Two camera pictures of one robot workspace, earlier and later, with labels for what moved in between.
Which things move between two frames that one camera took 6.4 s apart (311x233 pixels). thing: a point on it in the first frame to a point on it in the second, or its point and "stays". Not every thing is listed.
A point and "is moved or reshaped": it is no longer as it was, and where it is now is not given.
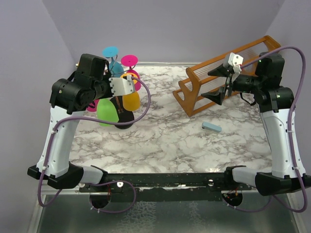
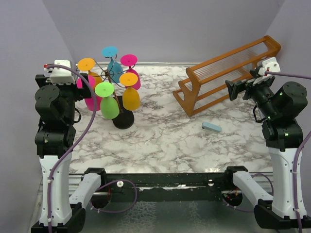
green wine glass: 106,111 is moved or reshaped
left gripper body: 103,89 to 74,93
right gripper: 217,96 to 235,87
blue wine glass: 115,69 stays
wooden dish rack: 197,81 stays
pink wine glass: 131,60 stays
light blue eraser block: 210,127 stays
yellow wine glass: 131,101 stays
